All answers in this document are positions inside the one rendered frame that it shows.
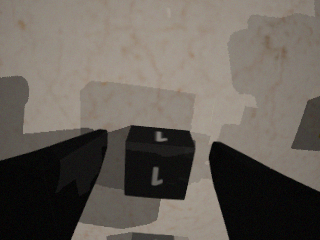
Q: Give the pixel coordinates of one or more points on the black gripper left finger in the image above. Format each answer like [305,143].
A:
[44,192]

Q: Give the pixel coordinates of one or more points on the dark grey block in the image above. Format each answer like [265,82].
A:
[150,236]

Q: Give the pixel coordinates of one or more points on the black block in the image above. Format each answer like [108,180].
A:
[158,162]

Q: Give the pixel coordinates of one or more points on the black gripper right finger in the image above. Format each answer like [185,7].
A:
[261,204]

